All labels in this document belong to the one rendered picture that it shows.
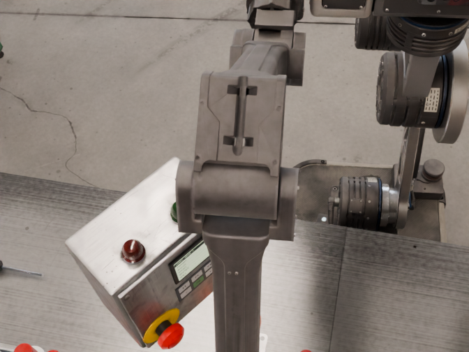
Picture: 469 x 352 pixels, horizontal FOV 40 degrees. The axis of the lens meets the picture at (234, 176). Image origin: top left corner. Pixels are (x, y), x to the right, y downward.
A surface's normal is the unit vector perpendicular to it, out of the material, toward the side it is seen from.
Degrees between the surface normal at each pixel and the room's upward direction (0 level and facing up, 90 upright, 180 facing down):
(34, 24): 0
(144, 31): 0
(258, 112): 27
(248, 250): 70
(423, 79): 90
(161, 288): 90
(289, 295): 0
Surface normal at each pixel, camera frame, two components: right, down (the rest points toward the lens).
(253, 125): -0.08, -0.08
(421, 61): -0.11, 0.84
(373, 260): -0.07, -0.53
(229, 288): -0.12, 0.61
